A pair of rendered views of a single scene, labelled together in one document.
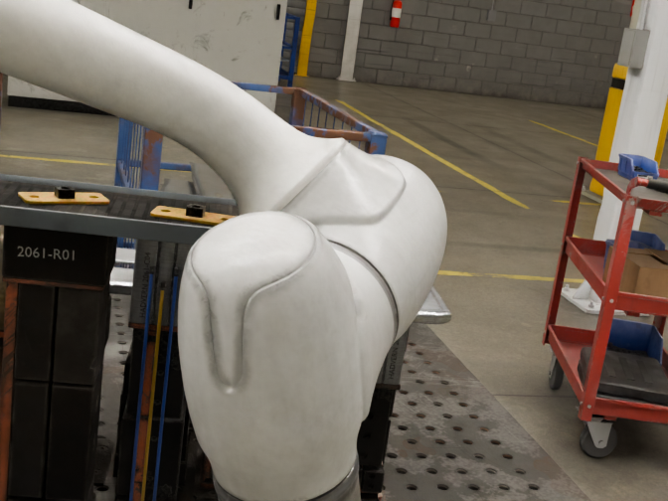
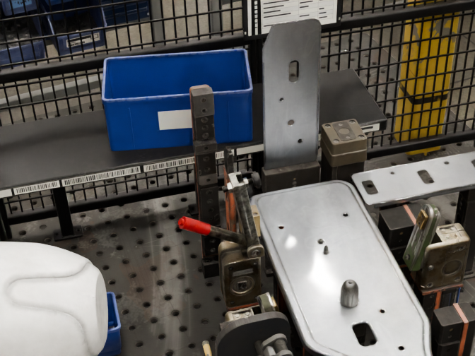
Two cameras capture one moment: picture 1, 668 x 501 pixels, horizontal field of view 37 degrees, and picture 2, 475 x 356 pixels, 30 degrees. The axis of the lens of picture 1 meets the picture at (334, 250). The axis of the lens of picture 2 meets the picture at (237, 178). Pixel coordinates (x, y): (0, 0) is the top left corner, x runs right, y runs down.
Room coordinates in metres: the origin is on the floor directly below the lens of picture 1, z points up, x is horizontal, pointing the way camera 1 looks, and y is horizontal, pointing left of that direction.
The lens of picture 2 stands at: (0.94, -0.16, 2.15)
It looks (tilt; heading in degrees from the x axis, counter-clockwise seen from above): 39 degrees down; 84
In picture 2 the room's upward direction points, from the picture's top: 2 degrees counter-clockwise
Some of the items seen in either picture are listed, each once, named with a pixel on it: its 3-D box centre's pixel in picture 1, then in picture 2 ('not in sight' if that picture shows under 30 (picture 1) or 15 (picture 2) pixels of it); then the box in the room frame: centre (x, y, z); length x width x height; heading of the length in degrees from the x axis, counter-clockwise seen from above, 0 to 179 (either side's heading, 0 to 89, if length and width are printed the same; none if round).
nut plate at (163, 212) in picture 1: (195, 212); not in sight; (0.97, 0.14, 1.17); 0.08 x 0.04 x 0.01; 89
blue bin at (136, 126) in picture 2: not in sight; (178, 99); (0.97, 1.41, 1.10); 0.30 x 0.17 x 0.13; 177
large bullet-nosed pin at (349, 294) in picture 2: not in sight; (349, 294); (1.23, 0.88, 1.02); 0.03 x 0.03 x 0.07
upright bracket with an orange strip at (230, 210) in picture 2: not in sight; (232, 251); (1.04, 1.08, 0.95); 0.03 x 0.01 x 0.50; 97
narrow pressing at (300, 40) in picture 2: not in sight; (291, 98); (1.19, 1.27, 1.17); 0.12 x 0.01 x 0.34; 7
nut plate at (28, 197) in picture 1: (65, 193); not in sight; (0.97, 0.27, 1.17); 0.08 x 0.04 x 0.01; 122
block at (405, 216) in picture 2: not in sight; (398, 266); (1.39, 1.10, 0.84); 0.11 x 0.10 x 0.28; 7
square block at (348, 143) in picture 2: not in sight; (340, 196); (1.31, 1.29, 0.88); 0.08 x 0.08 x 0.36; 7
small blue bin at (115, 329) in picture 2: not in sight; (96, 328); (0.75, 1.11, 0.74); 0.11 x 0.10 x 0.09; 97
